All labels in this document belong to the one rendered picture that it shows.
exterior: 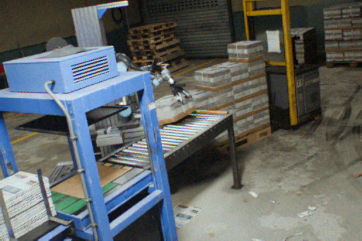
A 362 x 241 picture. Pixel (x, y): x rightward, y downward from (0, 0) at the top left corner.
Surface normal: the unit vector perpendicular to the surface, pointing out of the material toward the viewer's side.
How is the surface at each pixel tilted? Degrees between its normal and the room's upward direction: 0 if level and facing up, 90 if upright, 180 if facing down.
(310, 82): 90
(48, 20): 90
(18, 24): 90
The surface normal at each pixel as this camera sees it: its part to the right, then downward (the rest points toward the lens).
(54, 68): -0.56, 0.29
